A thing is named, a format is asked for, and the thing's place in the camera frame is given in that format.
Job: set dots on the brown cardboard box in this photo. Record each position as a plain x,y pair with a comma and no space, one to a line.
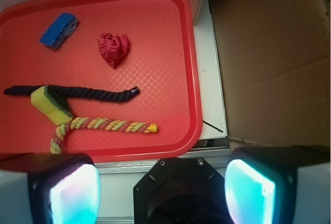
274,60

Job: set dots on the red plastic tray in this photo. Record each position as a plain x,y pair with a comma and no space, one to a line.
161,62

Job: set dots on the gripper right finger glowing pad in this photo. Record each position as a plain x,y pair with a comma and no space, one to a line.
278,184

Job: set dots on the yellow green sponge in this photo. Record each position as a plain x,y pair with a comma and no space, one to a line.
55,107

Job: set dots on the crumpled red paper ball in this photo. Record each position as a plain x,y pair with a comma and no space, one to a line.
113,48

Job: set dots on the black octagonal mount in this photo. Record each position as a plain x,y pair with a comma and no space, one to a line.
180,190

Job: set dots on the blue sponge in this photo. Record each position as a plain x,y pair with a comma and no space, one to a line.
59,30

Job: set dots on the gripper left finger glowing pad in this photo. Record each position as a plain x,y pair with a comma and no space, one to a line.
48,188

